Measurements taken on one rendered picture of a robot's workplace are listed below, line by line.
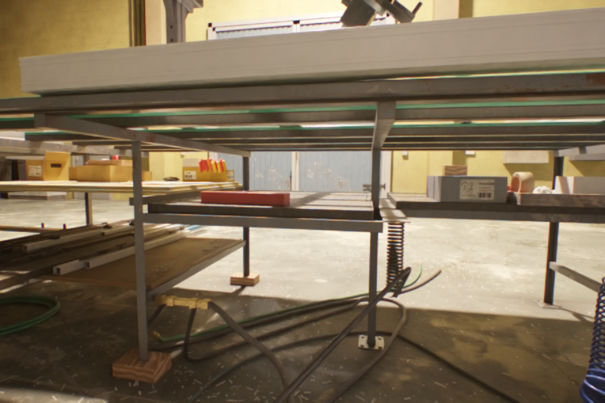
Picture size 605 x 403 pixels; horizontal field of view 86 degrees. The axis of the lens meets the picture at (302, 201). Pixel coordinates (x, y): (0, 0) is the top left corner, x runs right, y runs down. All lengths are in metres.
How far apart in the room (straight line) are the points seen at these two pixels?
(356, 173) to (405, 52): 6.50
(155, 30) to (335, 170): 5.01
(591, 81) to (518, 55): 0.13
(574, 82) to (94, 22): 10.14
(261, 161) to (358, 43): 6.90
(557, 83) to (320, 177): 6.59
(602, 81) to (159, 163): 7.92
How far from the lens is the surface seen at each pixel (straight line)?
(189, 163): 2.11
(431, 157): 6.85
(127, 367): 1.36
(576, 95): 0.72
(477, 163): 7.45
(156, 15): 8.86
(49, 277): 1.60
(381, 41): 0.61
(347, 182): 7.09
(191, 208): 1.12
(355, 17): 0.70
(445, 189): 1.36
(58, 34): 11.03
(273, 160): 7.37
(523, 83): 0.66
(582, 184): 1.49
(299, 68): 0.61
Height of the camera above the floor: 0.69
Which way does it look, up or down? 5 degrees down
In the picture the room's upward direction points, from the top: straight up
